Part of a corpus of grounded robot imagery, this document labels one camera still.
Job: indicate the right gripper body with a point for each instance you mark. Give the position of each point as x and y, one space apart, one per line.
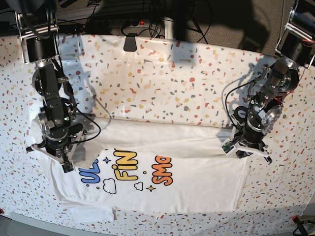
65 147

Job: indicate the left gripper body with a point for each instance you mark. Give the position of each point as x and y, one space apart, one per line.
250 135

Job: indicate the white printed T-shirt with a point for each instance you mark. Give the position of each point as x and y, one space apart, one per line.
147 167

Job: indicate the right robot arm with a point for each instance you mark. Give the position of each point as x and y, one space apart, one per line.
38 28

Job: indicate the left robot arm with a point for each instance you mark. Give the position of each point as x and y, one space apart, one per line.
266 93

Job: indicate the red black corner clamp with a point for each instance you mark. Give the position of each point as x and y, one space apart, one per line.
300 229

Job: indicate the terrazzo patterned tablecloth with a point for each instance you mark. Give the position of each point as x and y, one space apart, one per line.
168 82

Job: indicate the black table clamp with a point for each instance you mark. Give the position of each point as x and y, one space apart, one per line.
130 43

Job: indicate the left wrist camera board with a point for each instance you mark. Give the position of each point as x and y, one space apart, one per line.
227 146

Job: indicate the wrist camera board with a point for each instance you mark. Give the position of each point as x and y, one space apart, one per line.
227 146
67 167

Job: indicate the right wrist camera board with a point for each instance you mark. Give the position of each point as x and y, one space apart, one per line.
67 167

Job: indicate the grey metal post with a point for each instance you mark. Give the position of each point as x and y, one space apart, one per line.
168 28

